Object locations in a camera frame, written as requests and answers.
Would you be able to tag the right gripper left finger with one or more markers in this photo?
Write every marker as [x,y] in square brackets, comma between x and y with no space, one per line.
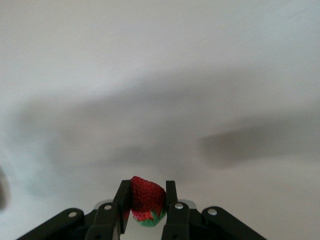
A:
[105,220]

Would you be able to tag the red strawberry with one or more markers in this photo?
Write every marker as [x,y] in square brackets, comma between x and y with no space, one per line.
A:
[147,197]

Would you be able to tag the large table mat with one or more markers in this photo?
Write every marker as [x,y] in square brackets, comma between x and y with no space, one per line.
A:
[160,75]

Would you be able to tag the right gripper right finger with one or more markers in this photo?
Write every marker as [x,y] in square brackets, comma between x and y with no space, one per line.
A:
[180,222]

